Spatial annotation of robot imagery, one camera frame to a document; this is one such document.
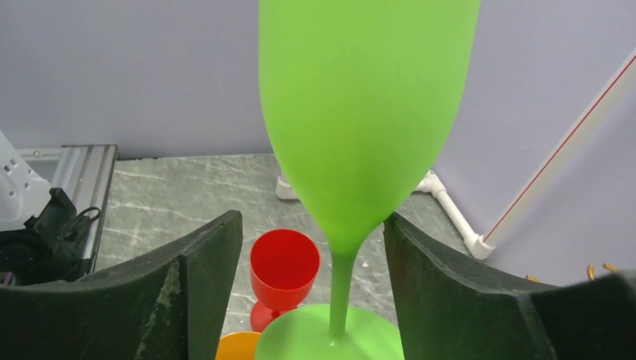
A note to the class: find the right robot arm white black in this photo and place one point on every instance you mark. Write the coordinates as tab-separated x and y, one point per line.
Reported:
42	234

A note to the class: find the red plastic wine glass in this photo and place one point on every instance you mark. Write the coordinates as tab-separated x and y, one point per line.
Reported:
284	264

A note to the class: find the green plastic wine glass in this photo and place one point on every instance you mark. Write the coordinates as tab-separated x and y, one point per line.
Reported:
358	98

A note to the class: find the aluminium extrusion rail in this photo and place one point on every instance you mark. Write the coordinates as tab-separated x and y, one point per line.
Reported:
85	173

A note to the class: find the white PVC pipe frame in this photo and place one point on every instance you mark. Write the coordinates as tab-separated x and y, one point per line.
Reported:
525	111

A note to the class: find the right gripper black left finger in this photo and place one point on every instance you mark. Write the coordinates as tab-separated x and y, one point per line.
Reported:
169	303

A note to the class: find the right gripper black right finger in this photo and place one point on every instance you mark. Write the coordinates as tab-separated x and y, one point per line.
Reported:
451	306

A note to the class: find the orange plastic wine glass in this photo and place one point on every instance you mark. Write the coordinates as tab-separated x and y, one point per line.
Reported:
240	345

